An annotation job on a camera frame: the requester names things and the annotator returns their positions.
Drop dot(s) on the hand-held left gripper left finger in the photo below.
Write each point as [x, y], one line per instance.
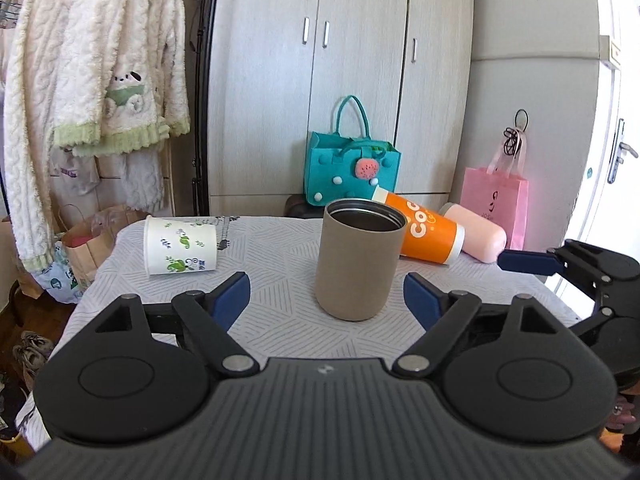
[234, 294]

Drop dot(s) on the brown cup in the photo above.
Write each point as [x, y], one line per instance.
[357, 265]

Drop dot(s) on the orange cup white lid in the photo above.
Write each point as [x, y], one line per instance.
[430, 232]

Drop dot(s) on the white paper cup green print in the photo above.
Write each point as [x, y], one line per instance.
[180, 247]

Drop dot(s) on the dark stool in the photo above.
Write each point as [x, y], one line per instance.
[300, 206]

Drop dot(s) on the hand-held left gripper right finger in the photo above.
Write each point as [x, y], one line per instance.
[419, 299]

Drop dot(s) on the cream fleece robe green trim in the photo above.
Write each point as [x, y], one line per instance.
[30, 125]

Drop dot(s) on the cream fleece top bear patch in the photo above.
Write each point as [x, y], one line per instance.
[125, 60]

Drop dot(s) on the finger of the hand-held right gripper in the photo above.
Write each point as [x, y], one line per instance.
[525, 261]
[592, 322]

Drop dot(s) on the blue printed plastic bag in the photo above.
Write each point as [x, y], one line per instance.
[62, 275]

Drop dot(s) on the grey patterned tablecloth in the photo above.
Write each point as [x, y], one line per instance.
[280, 260]

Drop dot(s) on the teal felt handbag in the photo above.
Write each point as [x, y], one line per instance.
[345, 170]

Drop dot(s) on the worn shoes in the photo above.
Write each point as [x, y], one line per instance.
[32, 352]

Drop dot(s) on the white door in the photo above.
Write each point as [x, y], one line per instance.
[617, 85]

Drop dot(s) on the grey wooden wardrobe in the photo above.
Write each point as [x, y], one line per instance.
[350, 85]

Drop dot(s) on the wall switch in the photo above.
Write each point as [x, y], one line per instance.
[610, 51]

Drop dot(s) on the brown paper bag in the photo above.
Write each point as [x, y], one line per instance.
[92, 247]

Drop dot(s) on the pink cup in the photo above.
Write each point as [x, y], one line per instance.
[480, 237]

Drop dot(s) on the pink gift bag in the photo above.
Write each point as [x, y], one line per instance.
[497, 200]

